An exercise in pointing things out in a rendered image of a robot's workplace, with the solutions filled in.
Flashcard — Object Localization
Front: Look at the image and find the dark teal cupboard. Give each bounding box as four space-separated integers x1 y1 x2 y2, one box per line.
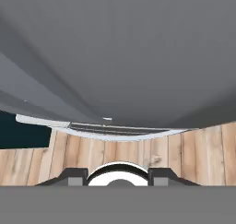
0 110 53 150

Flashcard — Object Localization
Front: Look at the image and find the white base trim strip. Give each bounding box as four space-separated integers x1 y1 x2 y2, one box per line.
15 113 189 143

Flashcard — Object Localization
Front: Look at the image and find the large grey appliance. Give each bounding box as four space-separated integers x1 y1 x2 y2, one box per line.
0 0 236 136

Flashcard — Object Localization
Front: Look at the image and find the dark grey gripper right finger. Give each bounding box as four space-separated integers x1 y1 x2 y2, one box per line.
147 167 201 187

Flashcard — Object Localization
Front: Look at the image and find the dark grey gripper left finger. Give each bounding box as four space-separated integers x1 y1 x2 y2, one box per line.
36 167 89 187

